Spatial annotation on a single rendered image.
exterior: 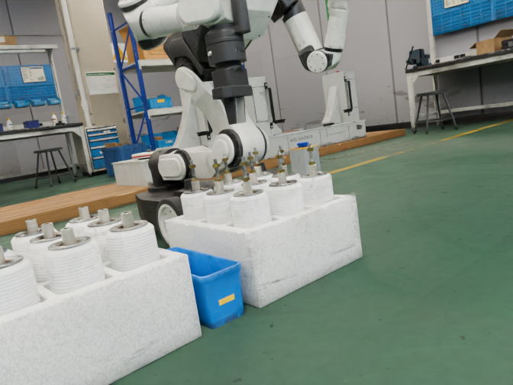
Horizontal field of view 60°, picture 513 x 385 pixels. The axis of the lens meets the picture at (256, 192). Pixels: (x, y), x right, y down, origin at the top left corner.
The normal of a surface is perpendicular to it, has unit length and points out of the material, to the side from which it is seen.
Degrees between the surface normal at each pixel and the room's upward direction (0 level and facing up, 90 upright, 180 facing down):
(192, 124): 90
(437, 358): 0
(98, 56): 90
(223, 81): 90
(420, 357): 0
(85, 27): 90
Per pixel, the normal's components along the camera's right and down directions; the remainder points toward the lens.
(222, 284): 0.64, 0.06
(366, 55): -0.75, 0.22
